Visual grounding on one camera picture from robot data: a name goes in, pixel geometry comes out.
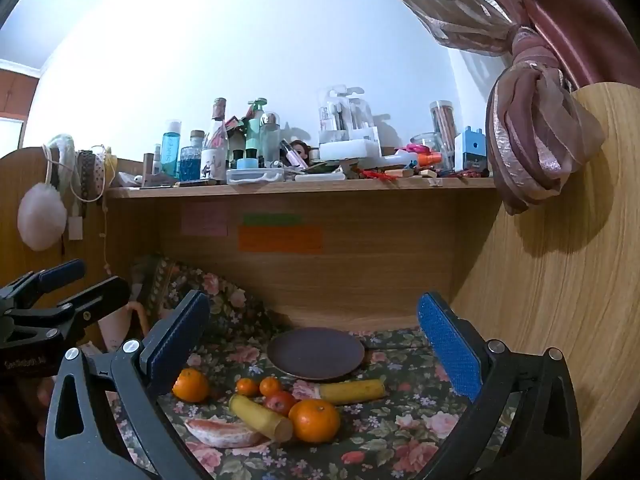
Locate dark brown plate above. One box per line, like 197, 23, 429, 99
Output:
266, 327, 366, 381

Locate white plastic bottle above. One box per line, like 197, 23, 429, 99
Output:
377, 152, 418, 170

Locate white fluffy pom-pom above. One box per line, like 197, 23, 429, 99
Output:
17, 182, 67, 252

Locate blue pencil sharpener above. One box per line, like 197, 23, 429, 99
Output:
454, 126, 488, 173

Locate empty glass jar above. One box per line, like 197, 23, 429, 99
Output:
411, 132, 443, 161

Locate white fluffy headband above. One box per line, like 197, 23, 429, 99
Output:
42, 133, 76, 196

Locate yellow banana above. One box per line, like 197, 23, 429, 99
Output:
320, 379, 387, 406
229, 394, 294, 443

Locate pink fruit slice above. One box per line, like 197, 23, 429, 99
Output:
184, 415, 271, 449

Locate tall blue liquid bottle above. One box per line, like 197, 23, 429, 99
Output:
161, 120, 182, 181

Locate patterned headbands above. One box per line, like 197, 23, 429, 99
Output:
75, 149, 108, 203

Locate clear jar of pencils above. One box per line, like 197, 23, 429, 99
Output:
430, 101, 456, 173

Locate white plastic box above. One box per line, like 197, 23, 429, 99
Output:
226, 168, 286, 184

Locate round blue liquid bottle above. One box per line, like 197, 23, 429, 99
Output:
179, 131, 206, 182

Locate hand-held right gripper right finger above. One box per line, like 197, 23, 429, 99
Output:
416, 291, 583, 480

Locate pink curtain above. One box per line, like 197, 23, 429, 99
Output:
372, 0, 631, 216

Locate large orange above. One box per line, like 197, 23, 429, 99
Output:
288, 399, 341, 444

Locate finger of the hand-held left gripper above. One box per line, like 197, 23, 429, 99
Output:
0, 276, 132, 347
0, 259, 87, 311

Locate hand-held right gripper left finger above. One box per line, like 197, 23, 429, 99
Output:
44, 289, 211, 480

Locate pink sticky note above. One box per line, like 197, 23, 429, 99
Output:
181, 206, 229, 237

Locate floral tablecloth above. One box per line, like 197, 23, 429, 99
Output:
129, 255, 516, 480

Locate clear bottle silver cap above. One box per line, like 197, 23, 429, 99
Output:
260, 112, 282, 166

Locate glass bottle with label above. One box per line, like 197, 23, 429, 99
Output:
201, 98, 230, 183

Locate green sticky note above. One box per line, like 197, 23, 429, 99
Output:
243, 214, 302, 227

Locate red apple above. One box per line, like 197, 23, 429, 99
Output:
264, 390, 298, 417

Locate green pump bottle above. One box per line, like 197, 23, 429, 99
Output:
244, 97, 266, 161

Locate clear plastic organiser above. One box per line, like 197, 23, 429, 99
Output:
318, 86, 382, 161

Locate pink object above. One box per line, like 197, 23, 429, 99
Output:
97, 305, 146, 356

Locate medium orange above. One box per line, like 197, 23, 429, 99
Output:
172, 368, 211, 403

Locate orange sticky note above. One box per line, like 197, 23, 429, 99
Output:
238, 226, 324, 253

